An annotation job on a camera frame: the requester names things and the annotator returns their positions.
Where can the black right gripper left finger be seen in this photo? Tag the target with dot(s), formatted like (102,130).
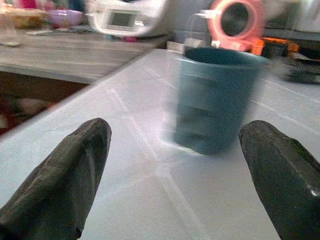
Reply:
(60,180)

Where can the clear drinking glass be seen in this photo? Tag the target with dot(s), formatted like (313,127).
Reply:
(9,33)

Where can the white kitchen appliance with screen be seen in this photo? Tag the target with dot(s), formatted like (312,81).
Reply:
(125,17)

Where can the wooden kitchen counter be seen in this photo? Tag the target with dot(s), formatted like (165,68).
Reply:
(70,56)

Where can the teal plastic cup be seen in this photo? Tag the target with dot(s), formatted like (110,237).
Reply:
(212,100)

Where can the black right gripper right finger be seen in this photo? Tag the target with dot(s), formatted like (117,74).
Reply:
(282,180)

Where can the orange and black box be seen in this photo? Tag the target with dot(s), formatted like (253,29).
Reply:
(278,47)

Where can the pink round fan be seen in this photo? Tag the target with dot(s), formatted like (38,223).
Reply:
(236,22)

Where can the purple bowl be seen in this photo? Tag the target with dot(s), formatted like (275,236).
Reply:
(65,18)

